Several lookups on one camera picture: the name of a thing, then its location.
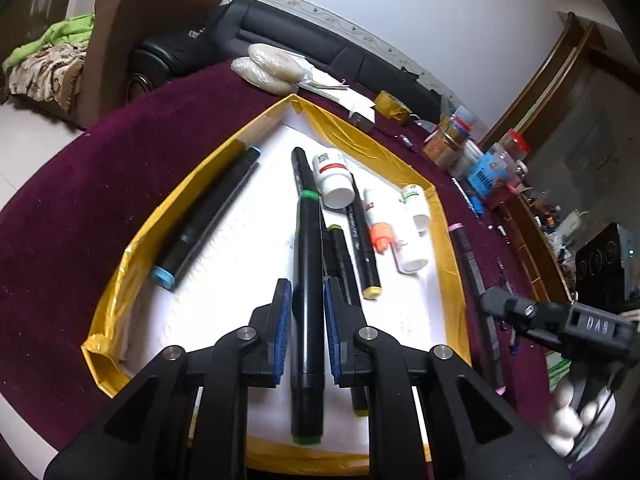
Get white bottle orange cap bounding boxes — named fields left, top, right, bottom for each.
left=363, top=188, right=393, bottom=255

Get yellow-edged white tray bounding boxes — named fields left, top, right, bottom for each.
left=81, top=94, right=473, bottom=476

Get white bottle green print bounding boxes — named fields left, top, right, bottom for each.
left=400, top=185, right=432, bottom=232

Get dark red velvet tablecloth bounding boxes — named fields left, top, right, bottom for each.
left=0, top=62, right=576, bottom=480

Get olive cap black marker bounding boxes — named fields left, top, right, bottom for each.
left=325, top=226, right=371, bottom=417

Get red lid clear jar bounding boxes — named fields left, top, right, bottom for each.
left=500, top=129, right=532, bottom=163

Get person's right hand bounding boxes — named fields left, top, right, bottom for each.
left=542, top=360, right=618, bottom=461

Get patterned blanket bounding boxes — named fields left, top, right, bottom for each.
left=5, top=42, right=88, bottom=113

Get brown armchair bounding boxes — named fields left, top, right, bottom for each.
left=5, top=0, right=226, bottom=128

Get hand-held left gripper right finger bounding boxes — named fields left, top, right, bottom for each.
left=322, top=276, right=571, bottom=480

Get silver pen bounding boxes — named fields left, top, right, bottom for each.
left=451, top=177, right=481, bottom=213

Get black leather sofa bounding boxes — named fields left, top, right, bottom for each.
left=132, top=0, right=443, bottom=116

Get wooden framed glass panel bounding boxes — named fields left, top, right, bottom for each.
left=482, top=10, right=640, bottom=241

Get green cap black marker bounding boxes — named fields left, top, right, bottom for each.
left=290, top=189, right=328, bottom=446

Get brown label jar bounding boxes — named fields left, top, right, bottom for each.
left=422, top=127, right=458, bottom=167

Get yellow cap black marker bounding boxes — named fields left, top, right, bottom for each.
left=347, top=172, right=382, bottom=302

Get blue lid small jar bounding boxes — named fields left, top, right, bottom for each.
left=442, top=114, right=473, bottom=143

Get blue label plastic jar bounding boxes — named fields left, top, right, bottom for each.
left=467, top=152, right=508, bottom=198

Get pink cap black marker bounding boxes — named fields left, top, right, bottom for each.
left=448, top=223, right=507, bottom=393

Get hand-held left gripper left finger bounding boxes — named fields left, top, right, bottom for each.
left=44, top=279, right=293, bottom=480

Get yellow tape roll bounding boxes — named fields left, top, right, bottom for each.
left=374, top=91, right=412, bottom=123

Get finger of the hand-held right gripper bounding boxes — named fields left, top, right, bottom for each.
left=480, top=287, right=568, bottom=346

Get light blue cap black marker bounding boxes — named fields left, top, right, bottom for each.
left=151, top=146, right=262, bottom=292

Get white papers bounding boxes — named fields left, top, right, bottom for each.
left=295, top=60, right=377, bottom=123

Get small plain white bottle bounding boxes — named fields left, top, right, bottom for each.
left=394, top=230, right=430, bottom=275

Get white plastic tub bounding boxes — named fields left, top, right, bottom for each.
left=457, top=142, right=485, bottom=173

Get cluttered wooden side cabinet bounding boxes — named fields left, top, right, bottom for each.
left=500, top=190, right=581, bottom=306

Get pink red jar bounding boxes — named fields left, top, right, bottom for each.
left=487, top=180, right=523, bottom=210

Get green cloth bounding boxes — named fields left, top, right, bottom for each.
left=2, top=12, right=96, bottom=68

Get white pill bottle red label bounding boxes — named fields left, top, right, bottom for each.
left=312, top=150, right=355, bottom=209

